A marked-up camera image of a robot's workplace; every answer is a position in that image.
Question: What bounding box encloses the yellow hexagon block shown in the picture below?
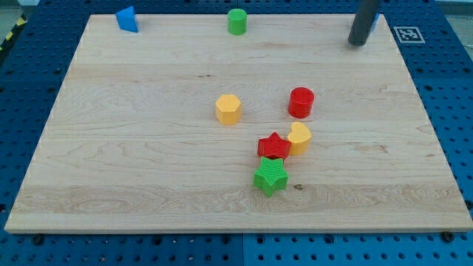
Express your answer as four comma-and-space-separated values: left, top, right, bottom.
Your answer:
215, 95, 242, 126

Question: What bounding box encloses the red star block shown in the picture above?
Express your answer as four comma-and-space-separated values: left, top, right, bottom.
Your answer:
257, 132, 290, 160

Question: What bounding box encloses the green star block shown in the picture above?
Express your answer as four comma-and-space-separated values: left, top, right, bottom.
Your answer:
253, 157, 289, 197

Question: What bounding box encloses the light wooden board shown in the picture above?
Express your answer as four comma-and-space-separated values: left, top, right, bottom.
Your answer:
5, 14, 472, 234

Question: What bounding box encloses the yellow heart block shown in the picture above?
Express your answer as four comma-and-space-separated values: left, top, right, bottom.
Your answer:
287, 122, 312, 156

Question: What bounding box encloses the red cylinder block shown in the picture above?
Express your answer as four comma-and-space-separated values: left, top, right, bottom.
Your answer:
287, 86, 315, 118

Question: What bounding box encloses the green cylinder block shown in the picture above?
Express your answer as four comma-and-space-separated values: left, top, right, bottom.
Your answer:
227, 8, 247, 35

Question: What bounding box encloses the blue triangular prism block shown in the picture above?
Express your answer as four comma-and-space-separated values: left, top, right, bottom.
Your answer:
115, 6, 139, 33

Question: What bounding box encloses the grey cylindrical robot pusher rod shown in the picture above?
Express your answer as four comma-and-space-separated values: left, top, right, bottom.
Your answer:
347, 0, 381, 47

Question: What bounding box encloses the white fiducial marker tag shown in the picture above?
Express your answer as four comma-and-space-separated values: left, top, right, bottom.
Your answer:
394, 26, 425, 44

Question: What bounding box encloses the black yellow hazard tape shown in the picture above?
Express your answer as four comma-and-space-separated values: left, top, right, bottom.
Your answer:
1, 14, 27, 52

